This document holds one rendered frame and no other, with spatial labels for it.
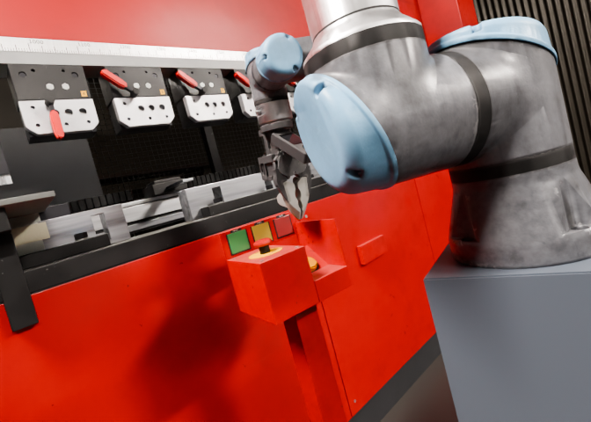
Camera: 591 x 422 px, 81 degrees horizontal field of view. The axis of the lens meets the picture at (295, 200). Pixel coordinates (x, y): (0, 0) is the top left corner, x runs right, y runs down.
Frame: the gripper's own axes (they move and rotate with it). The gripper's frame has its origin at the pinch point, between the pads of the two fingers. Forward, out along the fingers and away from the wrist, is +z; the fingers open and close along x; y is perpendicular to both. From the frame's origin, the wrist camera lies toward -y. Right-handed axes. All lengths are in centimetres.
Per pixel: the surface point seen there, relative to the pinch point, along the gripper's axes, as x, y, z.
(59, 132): 38, 33, -29
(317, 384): 7.3, -3.1, 35.5
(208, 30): -11, 46, -58
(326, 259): -4.4, 0.2, 12.2
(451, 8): -162, 46, -76
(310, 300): 6.7, -6.5, 15.9
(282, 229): -0.5, 9.8, 4.2
